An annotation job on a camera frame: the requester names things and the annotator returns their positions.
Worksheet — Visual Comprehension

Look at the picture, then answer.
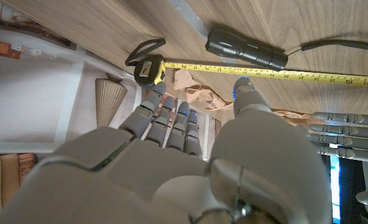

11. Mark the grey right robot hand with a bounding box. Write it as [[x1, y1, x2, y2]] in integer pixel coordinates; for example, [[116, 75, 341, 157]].
[[0, 77, 334, 224]]

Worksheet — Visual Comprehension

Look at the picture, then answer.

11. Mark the yellow measuring tape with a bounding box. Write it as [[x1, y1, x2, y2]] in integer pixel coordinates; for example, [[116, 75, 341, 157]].
[[124, 37, 368, 91]]

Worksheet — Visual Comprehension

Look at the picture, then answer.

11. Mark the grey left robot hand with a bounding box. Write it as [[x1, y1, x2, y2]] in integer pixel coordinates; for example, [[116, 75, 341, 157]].
[[306, 111, 368, 224]]

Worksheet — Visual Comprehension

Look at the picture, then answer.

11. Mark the black flashlight with lanyard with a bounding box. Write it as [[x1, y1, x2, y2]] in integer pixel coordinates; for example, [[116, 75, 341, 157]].
[[205, 26, 368, 72]]

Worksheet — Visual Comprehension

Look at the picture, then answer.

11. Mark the beige stocking cloth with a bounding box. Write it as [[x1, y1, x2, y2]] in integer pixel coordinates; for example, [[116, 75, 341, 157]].
[[173, 68, 324, 125]]

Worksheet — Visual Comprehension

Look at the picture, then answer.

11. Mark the printed bookshelf backdrop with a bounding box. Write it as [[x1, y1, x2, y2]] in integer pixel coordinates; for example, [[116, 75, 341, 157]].
[[0, 0, 222, 218]]

